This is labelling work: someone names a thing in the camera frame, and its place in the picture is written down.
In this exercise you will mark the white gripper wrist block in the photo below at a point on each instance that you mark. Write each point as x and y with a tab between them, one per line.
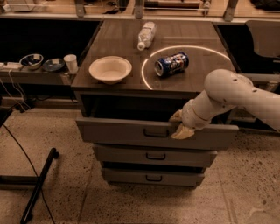
189	115

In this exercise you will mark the grey top drawer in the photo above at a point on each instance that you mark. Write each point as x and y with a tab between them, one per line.
145	122

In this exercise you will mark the grey drawer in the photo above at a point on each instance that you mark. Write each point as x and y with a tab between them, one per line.
149	177
154	155
145	122

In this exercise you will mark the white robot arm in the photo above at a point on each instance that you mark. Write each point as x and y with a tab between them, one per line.
223	91

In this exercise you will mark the grey middle drawer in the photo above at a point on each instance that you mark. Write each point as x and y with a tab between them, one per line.
154	155

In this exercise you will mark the dark wood drawer cabinet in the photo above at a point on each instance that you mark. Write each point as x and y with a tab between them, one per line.
198	40

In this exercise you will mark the grey bottom drawer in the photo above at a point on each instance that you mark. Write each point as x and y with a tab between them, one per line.
149	177

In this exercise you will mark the blue soda can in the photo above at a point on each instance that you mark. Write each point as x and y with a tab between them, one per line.
170	65

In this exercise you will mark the white paper bowl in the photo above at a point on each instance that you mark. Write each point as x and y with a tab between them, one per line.
110	70

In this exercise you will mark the clear plastic water bottle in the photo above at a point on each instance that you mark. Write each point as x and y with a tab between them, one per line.
146	35

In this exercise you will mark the white paper cup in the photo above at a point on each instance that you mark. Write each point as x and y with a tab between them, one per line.
71	63

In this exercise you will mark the dark blue bowl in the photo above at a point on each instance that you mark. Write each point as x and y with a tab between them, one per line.
53	65

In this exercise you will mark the metal bowl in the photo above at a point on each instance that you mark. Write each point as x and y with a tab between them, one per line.
32	61

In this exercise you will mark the grey side shelf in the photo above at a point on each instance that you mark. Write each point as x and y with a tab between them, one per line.
37	78

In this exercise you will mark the black stand leg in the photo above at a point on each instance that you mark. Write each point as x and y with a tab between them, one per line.
37	183

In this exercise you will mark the white power strip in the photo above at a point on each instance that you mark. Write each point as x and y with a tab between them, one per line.
10	66

